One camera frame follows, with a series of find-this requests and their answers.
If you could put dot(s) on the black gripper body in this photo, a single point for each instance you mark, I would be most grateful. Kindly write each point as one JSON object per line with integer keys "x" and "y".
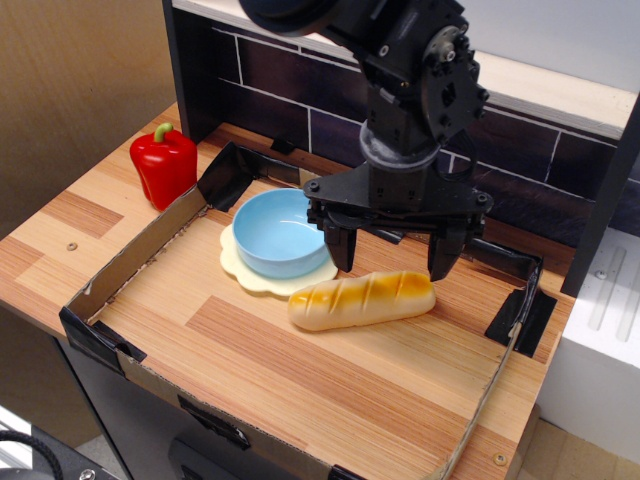
{"x": 419, "y": 201}

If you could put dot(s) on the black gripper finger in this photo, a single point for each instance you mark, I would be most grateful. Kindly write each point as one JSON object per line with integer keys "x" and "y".
{"x": 341, "y": 243}
{"x": 445, "y": 248}

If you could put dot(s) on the light blue bowl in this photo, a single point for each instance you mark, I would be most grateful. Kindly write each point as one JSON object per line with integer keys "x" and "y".
{"x": 274, "y": 237}

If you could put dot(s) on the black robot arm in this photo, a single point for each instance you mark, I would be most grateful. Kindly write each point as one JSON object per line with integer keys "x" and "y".
{"x": 423, "y": 91}

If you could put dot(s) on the cream scalloped plate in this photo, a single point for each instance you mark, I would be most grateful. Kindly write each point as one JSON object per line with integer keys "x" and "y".
{"x": 251, "y": 281}

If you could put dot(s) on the toy bread loaf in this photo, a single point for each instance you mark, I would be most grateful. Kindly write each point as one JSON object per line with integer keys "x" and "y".
{"x": 353, "y": 302}

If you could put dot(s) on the cardboard tray border with tape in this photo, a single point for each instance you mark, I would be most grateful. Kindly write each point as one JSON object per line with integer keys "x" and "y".
{"x": 193, "y": 377}

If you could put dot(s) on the dark brick backsplash panel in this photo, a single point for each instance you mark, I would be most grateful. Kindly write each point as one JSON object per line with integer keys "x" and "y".
{"x": 542, "y": 179}

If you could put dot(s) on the red toy bell pepper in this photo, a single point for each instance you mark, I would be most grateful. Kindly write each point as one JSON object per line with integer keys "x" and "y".
{"x": 166, "y": 162}

